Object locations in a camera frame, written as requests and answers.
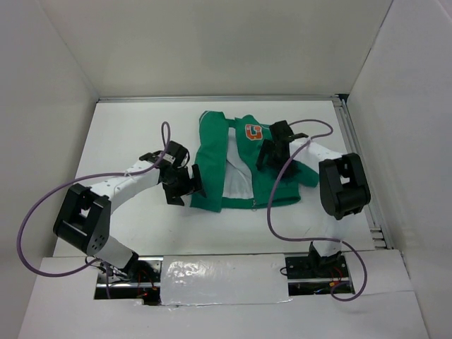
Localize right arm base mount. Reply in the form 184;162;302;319
280;255;355;297

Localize white taped cover panel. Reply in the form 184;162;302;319
160;254;291;306

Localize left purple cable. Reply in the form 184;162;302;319
16;121;172;300

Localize aluminium rail right side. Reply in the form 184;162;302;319
331;93;396;251

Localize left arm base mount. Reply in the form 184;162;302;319
92;256;163;306

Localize purple cable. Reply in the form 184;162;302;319
16;121;172;300
266;119;369;302

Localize green jacket white lining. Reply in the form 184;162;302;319
189;110;318;213

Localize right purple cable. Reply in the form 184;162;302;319
266;119;369;302

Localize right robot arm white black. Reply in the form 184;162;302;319
256;119;371;277

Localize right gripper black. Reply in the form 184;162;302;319
256;138;297;178

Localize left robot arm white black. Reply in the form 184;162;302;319
53;141;205;282

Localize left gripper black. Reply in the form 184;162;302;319
162;164;206;207

